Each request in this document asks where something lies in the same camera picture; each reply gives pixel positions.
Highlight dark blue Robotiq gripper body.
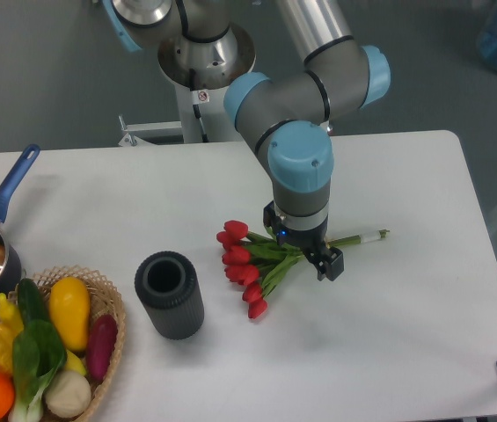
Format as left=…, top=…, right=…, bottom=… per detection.
left=263, top=201, right=328, bottom=259

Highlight purple eggplant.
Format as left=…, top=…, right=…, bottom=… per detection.
left=85, top=314, right=118, bottom=381

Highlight red tulip bouquet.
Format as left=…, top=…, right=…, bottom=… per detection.
left=216, top=220, right=391, bottom=321

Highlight dark grey ribbed vase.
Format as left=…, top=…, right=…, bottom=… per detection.
left=135, top=251, right=205, bottom=340

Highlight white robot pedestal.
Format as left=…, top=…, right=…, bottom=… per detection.
left=120, top=23, right=256, bottom=146

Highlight yellow squash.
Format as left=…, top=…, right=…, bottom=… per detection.
left=48, top=277, right=91, bottom=353

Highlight green cucumber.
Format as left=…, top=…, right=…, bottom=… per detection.
left=16, top=278, right=51, bottom=326

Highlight small yellow pepper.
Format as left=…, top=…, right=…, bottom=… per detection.
left=0, top=293, right=24, bottom=336

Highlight yellow banana tip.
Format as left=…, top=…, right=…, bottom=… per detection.
left=64, top=350, right=87, bottom=376

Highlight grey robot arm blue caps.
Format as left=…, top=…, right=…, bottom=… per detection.
left=104, top=1, right=391, bottom=280

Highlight green bok choy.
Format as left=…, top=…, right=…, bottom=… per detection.
left=8, top=320, right=66, bottom=421

